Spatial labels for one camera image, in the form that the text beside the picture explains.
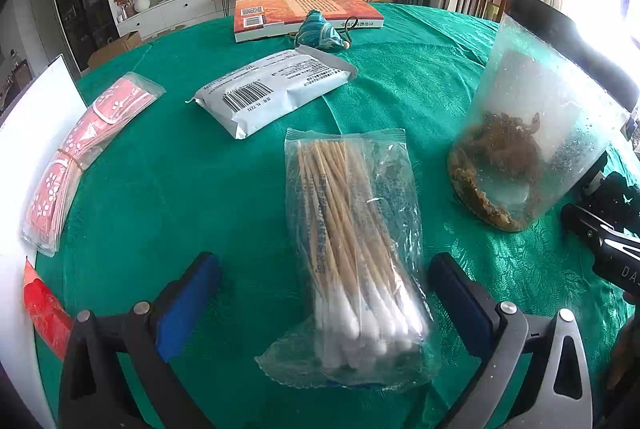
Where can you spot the teal fabric pouch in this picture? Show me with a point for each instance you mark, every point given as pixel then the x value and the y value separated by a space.
pixel 315 34

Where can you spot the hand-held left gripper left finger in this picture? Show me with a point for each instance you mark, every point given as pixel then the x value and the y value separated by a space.
pixel 190 304

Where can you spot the red envelope packet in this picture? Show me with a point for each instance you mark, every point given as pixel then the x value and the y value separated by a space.
pixel 45 309

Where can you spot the clear jar with black lid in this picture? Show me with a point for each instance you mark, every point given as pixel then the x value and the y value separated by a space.
pixel 525 109

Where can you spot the cotton swab packet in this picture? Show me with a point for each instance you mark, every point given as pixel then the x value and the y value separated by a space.
pixel 345 234

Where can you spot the orange book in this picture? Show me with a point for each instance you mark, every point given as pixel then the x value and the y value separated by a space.
pixel 300 11

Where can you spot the white cardboard box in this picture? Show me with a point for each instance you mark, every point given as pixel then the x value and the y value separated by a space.
pixel 15 189

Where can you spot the green tablecloth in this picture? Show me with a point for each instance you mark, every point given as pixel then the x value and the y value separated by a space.
pixel 200 189

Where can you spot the brown cardboard box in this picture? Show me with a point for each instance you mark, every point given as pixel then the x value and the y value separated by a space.
pixel 125 41

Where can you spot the white round vase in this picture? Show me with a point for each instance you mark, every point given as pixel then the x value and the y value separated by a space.
pixel 142 4

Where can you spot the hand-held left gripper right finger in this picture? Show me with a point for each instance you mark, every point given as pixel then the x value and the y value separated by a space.
pixel 460 304

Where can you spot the pink floral packet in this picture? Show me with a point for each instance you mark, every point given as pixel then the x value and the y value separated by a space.
pixel 75 159

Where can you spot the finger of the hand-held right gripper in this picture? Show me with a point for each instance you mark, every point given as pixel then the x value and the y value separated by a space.
pixel 582 221
pixel 620 199

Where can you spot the silver white wipes packet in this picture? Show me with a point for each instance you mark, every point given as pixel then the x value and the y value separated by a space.
pixel 270 91

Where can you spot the white television cabinet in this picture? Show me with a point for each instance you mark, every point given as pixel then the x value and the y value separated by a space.
pixel 200 1

